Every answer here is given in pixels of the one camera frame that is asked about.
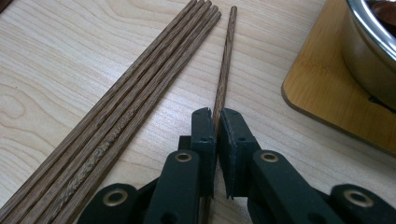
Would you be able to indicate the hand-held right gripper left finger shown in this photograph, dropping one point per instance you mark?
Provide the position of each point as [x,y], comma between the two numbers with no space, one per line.
[202,149]

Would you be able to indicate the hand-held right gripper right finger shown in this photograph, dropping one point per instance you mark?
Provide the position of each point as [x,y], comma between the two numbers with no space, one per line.
[239,161]

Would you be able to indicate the single brown chopstick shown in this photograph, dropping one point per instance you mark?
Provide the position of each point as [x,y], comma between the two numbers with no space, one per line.
[225,62]

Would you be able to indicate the square wooden coaster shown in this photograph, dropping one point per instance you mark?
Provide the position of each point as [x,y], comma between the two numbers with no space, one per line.
[320,77]

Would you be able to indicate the stainless steel bowl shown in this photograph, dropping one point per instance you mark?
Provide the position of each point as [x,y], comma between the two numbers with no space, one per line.
[367,56]

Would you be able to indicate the bundle of wooden chopsticks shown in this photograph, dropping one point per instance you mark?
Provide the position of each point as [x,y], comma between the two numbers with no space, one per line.
[124,109]

